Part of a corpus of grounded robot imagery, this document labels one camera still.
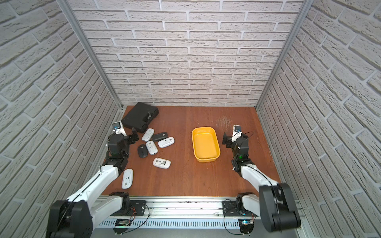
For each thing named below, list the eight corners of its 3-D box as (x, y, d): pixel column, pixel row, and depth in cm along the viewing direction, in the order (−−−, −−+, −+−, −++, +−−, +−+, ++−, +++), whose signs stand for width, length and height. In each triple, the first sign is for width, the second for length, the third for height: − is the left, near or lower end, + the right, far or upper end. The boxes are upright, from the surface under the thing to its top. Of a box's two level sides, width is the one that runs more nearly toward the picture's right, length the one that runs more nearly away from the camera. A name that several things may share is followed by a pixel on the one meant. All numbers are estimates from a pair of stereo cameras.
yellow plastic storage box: (195, 164, 91) (195, 160, 86) (190, 132, 106) (190, 127, 101) (221, 160, 92) (222, 156, 87) (213, 130, 107) (214, 125, 102)
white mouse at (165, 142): (159, 149, 98) (158, 147, 95) (157, 143, 100) (156, 141, 98) (175, 142, 101) (175, 140, 99) (173, 137, 104) (173, 135, 101)
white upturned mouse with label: (152, 165, 90) (151, 163, 88) (156, 158, 93) (155, 156, 91) (168, 170, 89) (167, 168, 86) (171, 162, 92) (171, 160, 89)
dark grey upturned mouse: (153, 141, 101) (152, 140, 99) (152, 136, 104) (151, 134, 102) (168, 137, 104) (167, 135, 102) (166, 132, 106) (166, 130, 104)
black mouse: (137, 157, 93) (135, 156, 91) (140, 146, 99) (139, 144, 97) (147, 157, 93) (146, 156, 91) (149, 146, 99) (148, 144, 97)
